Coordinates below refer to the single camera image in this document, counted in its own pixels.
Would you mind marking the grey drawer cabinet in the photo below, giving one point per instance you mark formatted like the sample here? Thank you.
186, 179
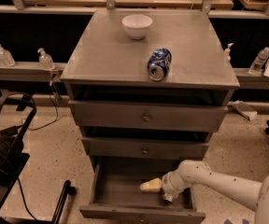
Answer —
108, 65

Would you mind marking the clear pump bottle near cabinet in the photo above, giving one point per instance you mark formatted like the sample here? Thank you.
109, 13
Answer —
45, 60

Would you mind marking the black chair left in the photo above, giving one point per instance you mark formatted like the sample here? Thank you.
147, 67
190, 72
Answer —
12, 159

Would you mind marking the silver green 7up can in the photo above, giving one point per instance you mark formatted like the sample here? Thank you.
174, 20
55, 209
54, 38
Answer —
168, 198

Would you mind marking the blue crushed soda can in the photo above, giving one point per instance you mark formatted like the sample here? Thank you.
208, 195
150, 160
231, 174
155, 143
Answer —
159, 64

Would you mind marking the grey box on floor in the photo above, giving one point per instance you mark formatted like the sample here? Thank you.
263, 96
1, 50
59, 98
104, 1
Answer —
245, 110

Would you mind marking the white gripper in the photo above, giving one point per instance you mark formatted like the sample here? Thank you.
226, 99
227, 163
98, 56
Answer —
166, 185

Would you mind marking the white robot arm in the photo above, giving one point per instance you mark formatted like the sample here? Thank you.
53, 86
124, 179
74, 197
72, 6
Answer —
252, 194

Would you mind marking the clear water bottle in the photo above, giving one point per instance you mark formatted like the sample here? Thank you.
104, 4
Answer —
259, 61

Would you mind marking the grey open bottom drawer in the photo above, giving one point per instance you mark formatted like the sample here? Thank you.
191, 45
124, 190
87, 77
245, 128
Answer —
116, 194

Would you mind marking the clear pump bottle right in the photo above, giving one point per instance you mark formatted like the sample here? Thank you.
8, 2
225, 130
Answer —
228, 51

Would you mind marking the grey top drawer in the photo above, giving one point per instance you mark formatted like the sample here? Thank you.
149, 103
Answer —
168, 117

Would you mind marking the grey middle drawer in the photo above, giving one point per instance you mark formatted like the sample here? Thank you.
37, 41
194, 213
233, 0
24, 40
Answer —
141, 148

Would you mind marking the white ceramic bowl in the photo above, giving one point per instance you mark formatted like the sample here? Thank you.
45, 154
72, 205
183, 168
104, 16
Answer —
136, 26

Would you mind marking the black stand leg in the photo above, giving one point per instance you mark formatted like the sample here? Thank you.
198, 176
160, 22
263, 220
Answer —
67, 190

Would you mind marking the clear pump bottle far left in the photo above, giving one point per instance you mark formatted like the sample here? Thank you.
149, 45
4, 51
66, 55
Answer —
5, 57

